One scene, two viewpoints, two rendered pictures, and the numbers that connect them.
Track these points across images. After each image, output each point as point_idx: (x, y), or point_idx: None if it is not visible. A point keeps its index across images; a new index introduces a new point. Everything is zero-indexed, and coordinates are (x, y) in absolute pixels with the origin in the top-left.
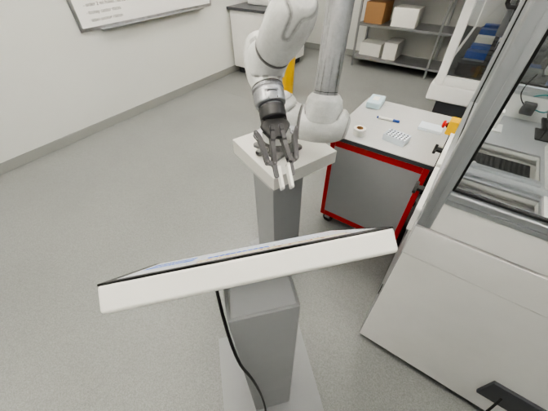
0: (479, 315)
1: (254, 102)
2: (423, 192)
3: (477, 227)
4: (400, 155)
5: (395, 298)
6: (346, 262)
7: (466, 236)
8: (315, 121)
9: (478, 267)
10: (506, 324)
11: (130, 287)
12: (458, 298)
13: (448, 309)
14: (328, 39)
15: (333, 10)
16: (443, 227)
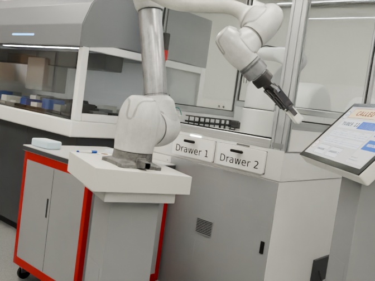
0: (305, 205)
1: (259, 69)
2: (248, 148)
3: (300, 137)
4: None
5: (277, 239)
6: None
7: (298, 146)
8: (173, 119)
9: (302, 165)
10: (312, 199)
11: None
12: (299, 199)
13: (296, 215)
14: (160, 50)
15: (159, 29)
16: (292, 146)
